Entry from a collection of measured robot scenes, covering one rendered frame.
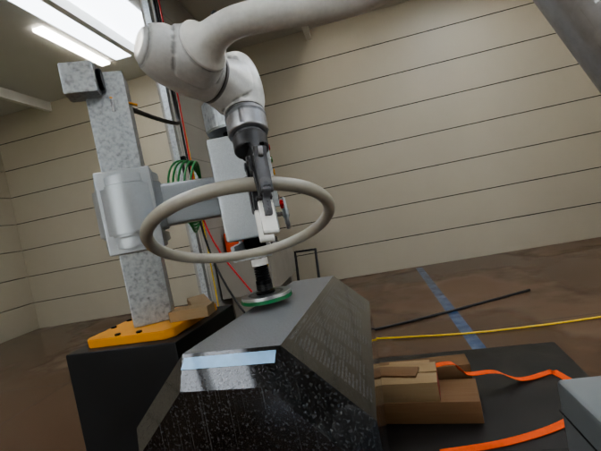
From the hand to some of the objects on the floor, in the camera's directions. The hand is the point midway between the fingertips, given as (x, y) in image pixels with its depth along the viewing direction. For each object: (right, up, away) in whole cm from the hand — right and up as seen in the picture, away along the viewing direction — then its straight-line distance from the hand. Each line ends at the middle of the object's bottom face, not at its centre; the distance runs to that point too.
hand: (266, 222), depth 78 cm
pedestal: (-54, -126, +130) cm, 189 cm away
